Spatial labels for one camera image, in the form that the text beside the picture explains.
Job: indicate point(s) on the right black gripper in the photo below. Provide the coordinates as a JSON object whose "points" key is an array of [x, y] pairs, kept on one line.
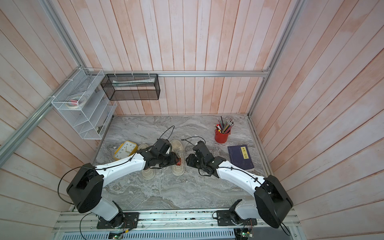
{"points": [[191, 160]]}

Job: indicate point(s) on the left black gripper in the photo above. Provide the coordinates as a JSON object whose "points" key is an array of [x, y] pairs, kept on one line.
{"points": [[173, 161]]}

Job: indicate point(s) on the beige lace sneaker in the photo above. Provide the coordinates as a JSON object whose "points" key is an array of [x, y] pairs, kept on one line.
{"points": [[148, 173], [179, 168]]}

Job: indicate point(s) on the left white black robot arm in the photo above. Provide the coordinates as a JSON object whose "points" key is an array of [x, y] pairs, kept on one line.
{"points": [[85, 190]]}

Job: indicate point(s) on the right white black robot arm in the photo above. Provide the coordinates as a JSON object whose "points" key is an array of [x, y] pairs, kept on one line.
{"points": [[271, 201]]}

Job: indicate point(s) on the red pen cup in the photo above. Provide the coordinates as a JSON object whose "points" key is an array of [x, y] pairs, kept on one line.
{"points": [[220, 137]]}

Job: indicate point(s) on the yellow alarm clock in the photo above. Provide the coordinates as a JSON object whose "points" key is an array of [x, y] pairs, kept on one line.
{"points": [[125, 150]]}

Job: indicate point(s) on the dark blue book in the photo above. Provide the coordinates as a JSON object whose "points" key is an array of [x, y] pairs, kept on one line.
{"points": [[240, 157]]}

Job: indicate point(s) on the pens and pencils bunch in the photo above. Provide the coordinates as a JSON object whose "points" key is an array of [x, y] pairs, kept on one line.
{"points": [[224, 125]]}

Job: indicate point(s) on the tape roll in shelf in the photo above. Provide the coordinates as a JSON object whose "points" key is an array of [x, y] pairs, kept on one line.
{"points": [[76, 102]]}

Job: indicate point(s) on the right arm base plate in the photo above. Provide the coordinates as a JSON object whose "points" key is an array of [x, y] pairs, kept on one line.
{"points": [[230, 218]]}

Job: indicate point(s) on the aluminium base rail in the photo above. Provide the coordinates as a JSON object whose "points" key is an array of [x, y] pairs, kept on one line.
{"points": [[145, 220]]}

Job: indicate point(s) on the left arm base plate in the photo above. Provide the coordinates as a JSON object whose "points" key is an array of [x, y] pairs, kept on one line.
{"points": [[126, 220]]}

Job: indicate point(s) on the black mesh wall basket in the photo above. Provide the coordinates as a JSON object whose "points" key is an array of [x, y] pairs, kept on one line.
{"points": [[131, 87]]}

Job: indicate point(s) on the white wire wall shelf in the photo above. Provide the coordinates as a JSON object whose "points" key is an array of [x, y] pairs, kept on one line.
{"points": [[85, 106]]}

